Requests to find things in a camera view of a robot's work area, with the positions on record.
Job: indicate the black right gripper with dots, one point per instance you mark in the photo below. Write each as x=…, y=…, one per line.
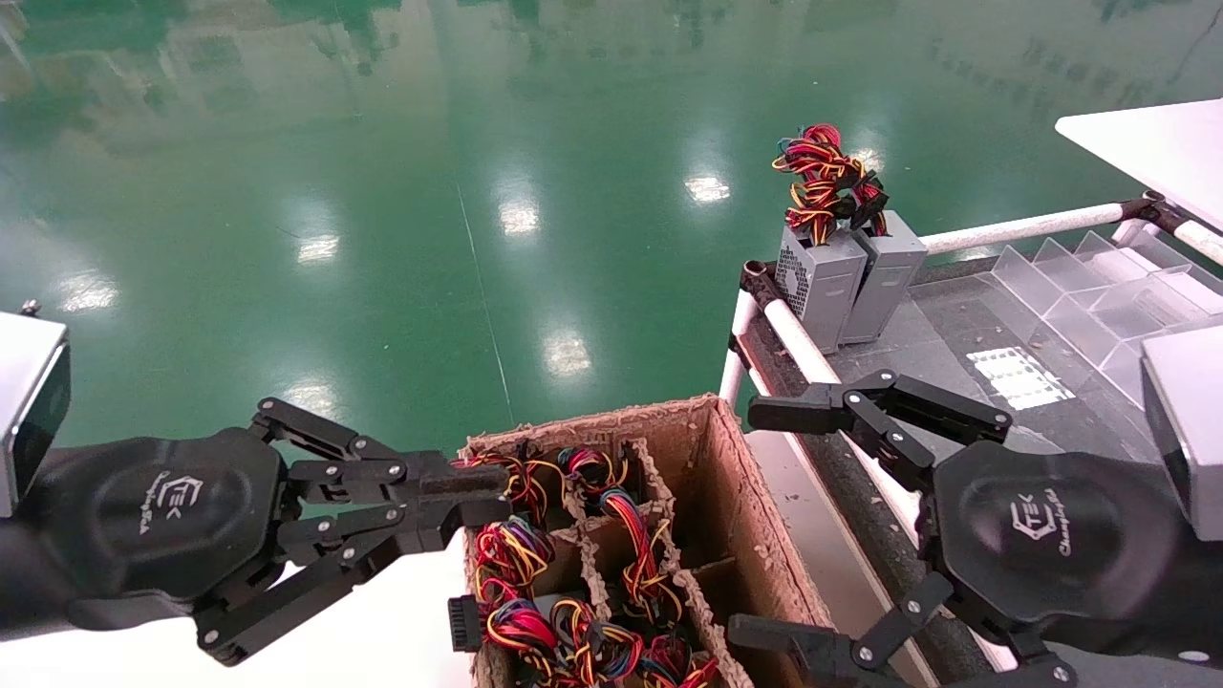
x=1051, y=545

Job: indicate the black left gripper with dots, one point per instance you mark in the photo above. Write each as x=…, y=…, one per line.
x=162, y=516

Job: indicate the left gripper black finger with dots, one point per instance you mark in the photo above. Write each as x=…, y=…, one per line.
x=449, y=478

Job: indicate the brown cardboard box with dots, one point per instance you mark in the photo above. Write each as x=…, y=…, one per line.
x=736, y=497

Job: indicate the cardboard cell divider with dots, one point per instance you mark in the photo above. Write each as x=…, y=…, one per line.
x=702, y=621

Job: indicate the black pipe connector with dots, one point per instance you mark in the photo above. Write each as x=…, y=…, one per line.
x=1151, y=212
x=760, y=280

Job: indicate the clear acrylic divider tray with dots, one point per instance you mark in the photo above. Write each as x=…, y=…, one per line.
x=1080, y=296

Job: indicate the white table board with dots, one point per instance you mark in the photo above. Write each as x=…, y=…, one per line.
x=1156, y=148

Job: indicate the white frame leg pipe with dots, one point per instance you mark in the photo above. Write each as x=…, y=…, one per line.
x=1129, y=232
x=734, y=377

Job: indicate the long white frame pipe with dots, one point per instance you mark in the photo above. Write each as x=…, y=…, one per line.
x=801, y=339

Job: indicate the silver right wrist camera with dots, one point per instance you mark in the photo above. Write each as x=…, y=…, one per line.
x=1190, y=430

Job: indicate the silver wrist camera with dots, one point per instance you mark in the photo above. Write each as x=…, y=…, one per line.
x=24, y=401
x=1190, y=430

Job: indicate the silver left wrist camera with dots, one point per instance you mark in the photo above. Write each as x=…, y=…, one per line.
x=24, y=401

